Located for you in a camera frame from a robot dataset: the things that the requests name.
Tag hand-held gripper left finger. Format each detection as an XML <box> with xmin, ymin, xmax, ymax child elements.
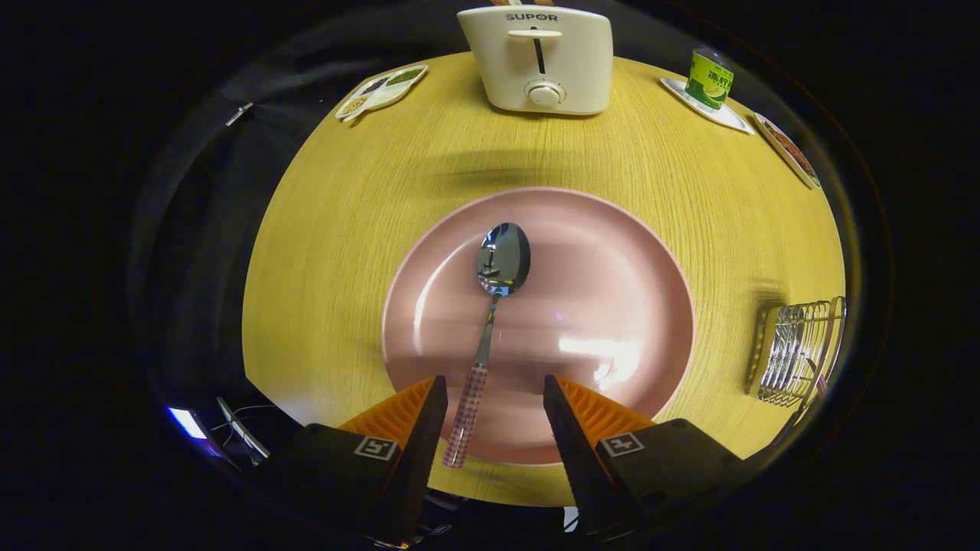
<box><xmin>253</xmin><ymin>375</ymin><xmax>449</xmax><ymax>546</ymax></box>

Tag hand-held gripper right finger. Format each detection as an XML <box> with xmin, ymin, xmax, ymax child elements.
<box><xmin>543</xmin><ymin>375</ymin><xmax>766</xmax><ymax>544</ymax></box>

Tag spoon with checkered handle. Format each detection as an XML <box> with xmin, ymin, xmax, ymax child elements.
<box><xmin>443</xmin><ymin>222</ymin><xmax>532</xmax><ymax>469</ymax></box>

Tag pink plate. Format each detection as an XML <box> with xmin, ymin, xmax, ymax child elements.
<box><xmin>381</xmin><ymin>187</ymin><xmax>696</xmax><ymax>466</ymax></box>

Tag white device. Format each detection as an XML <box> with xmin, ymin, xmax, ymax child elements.
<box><xmin>216</xmin><ymin>396</ymin><xmax>270</xmax><ymax>460</ymax></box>

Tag lit laptop screen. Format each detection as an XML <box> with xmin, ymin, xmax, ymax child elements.
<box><xmin>167</xmin><ymin>406</ymin><xmax>209</xmax><ymax>441</ymax></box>

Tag perforated metal basket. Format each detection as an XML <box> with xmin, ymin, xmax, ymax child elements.
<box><xmin>744</xmin><ymin>296</ymin><xmax>848</xmax><ymax>408</ymax></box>

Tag black backdrop cloth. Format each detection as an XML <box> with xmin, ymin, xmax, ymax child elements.
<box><xmin>130</xmin><ymin>0</ymin><xmax>866</xmax><ymax>429</ymax></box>

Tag white food plate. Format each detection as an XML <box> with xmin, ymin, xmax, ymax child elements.
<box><xmin>753</xmin><ymin>112</ymin><xmax>822</xmax><ymax>190</ymax></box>

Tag white three-section condiment tray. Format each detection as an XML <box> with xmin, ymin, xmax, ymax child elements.
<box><xmin>335</xmin><ymin>64</ymin><xmax>430</xmax><ymax>123</ymax></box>

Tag white coaster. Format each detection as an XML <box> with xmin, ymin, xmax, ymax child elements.
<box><xmin>660</xmin><ymin>77</ymin><xmax>756</xmax><ymax>135</ymax></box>

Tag brown meat pieces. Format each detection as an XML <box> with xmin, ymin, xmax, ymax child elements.
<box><xmin>766</xmin><ymin>122</ymin><xmax>814</xmax><ymax>175</ymax></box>

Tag white toaster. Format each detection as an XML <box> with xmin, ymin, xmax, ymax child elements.
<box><xmin>457</xmin><ymin>4</ymin><xmax>614</xmax><ymax>116</ymax></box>

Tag green label drink bottle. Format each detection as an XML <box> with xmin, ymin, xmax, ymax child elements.
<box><xmin>684</xmin><ymin>47</ymin><xmax>734</xmax><ymax>110</ymax></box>

